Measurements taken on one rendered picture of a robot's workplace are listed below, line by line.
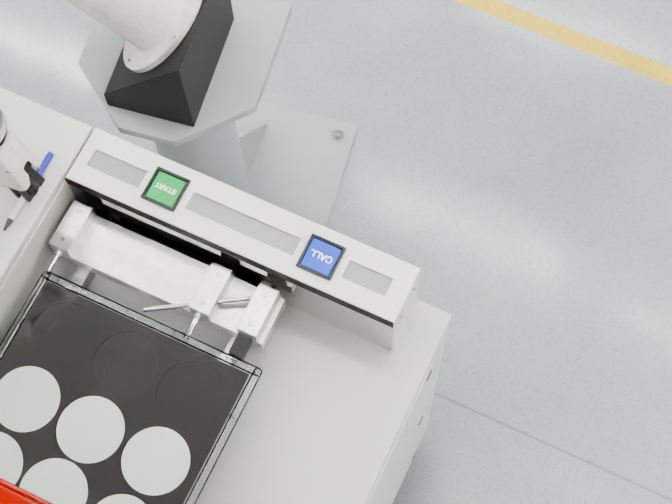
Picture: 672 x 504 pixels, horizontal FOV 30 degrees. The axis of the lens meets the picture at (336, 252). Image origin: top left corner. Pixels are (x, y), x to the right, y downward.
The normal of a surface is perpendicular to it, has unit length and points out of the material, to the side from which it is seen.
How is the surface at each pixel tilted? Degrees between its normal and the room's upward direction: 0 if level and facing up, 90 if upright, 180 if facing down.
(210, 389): 0
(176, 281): 0
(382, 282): 0
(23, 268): 90
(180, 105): 90
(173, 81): 90
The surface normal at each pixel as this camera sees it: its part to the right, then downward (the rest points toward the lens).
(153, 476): -0.02, -0.37
